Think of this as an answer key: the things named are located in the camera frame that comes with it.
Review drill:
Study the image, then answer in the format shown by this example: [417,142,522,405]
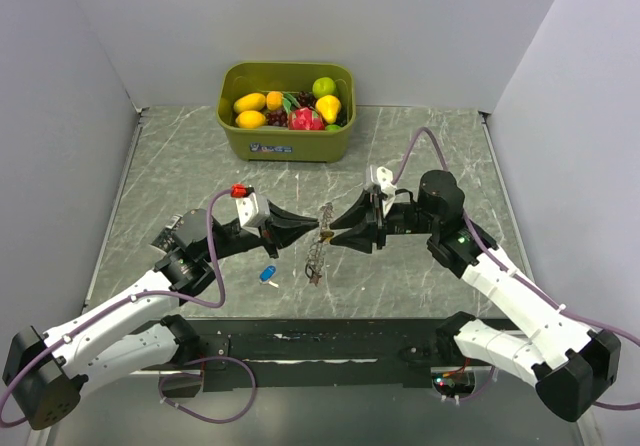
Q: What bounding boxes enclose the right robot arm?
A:
[330,167,621,422]

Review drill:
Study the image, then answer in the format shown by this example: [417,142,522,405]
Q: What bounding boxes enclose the upper yellow mango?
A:
[233,92,266,114]

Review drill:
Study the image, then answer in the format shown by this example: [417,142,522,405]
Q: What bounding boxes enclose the orange fruit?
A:
[265,91,284,112]

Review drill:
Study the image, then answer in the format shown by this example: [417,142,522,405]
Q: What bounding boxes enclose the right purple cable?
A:
[391,126,640,412]

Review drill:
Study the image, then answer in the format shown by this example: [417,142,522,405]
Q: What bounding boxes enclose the yellow mango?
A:
[235,110,268,129]
[233,92,266,114]

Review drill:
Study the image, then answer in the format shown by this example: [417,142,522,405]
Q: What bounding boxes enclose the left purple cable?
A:
[0,183,259,427]

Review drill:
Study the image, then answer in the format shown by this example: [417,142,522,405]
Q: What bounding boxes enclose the green apple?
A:
[312,76,337,99]

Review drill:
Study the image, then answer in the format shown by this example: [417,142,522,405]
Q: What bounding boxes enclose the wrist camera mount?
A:
[364,165,397,217]
[230,183,270,228]

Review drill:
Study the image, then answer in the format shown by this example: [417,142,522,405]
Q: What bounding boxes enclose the yellow pear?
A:
[315,95,342,124]

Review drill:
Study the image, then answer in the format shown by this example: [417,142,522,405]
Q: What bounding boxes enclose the purple cable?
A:
[391,126,640,412]
[0,183,259,427]

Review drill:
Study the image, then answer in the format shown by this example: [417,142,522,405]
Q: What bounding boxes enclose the olive green plastic basket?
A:
[217,62,356,163]

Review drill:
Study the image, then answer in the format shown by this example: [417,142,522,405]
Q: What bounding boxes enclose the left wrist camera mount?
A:
[230,183,270,228]

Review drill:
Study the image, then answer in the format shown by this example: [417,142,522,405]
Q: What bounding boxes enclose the dark red grapes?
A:
[266,109,289,127]

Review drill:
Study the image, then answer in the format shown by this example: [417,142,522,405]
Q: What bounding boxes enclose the lower yellow mango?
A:
[235,110,268,129]

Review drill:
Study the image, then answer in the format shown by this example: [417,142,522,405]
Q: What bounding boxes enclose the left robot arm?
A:
[1,193,319,430]

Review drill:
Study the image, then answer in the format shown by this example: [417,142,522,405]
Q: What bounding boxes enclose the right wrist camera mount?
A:
[364,165,397,217]

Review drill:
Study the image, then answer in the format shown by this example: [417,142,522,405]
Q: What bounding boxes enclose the aluminium rail frame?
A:
[46,329,577,382]

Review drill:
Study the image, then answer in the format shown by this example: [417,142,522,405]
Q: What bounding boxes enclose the pink dragon fruit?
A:
[288,107,325,131]

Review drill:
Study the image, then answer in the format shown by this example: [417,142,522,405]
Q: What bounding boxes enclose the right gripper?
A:
[330,187,439,253]

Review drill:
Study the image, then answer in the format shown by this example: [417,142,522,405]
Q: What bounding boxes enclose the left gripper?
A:
[203,198,318,262]

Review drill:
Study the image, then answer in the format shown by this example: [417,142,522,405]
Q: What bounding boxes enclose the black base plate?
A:
[124,317,496,393]

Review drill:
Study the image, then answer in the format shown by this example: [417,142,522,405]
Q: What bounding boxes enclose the blue key tag on table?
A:
[259,265,279,288]

